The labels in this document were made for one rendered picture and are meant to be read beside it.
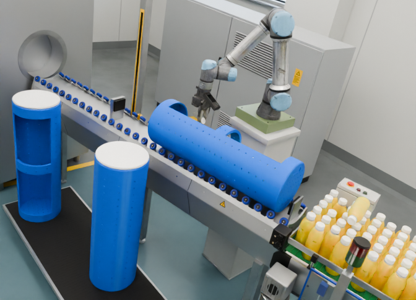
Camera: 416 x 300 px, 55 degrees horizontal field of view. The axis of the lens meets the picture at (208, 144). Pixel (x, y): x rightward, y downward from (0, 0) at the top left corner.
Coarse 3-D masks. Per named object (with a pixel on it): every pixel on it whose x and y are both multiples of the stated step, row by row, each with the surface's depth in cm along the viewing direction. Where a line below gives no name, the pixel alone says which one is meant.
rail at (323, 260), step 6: (288, 240) 186; (294, 240) 184; (294, 246) 185; (300, 246) 183; (306, 252) 182; (312, 252) 180; (318, 258) 178; (324, 258) 177; (324, 264) 177; (330, 264) 176; (336, 270) 175; (342, 270) 173; (354, 276) 170; (354, 282) 171; (360, 282) 169; (366, 288) 168; (372, 288) 166; (378, 294) 166; (384, 294) 164
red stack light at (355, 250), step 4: (352, 244) 147; (352, 248) 147; (356, 248) 145; (360, 248) 144; (352, 252) 147; (356, 252) 146; (360, 252) 145; (364, 252) 145; (360, 256) 146; (364, 256) 146
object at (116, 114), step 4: (120, 96) 266; (112, 100) 260; (116, 100) 261; (120, 100) 263; (124, 100) 266; (112, 104) 261; (116, 104) 261; (120, 104) 264; (124, 104) 267; (112, 108) 262; (116, 108) 263; (120, 108) 266; (124, 108) 269; (112, 112) 264; (116, 112) 267; (120, 112) 270; (112, 116) 265; (116, 116) 269; (120, 116) 271
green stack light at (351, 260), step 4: (348, 252) 150; (348, 256) 149; (352, 256) 147; (356, 256) 146; (348, 260) 149; (352, 260) 148; (356, 260) 147; (360, 260) 147; (352, 264) 148; (356, 264) 147; (360, 264) 148
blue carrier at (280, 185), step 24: (168, 120) 225; (192, 120) 221; (168, 144) 227; (192, 144) 216; (216, 144) 209; (240, 144) 205; (216, 168) 210; (240, 168) 201; (264, 168) 195; (288, 168) 192; (264, 192) 195; (288, 192) 202
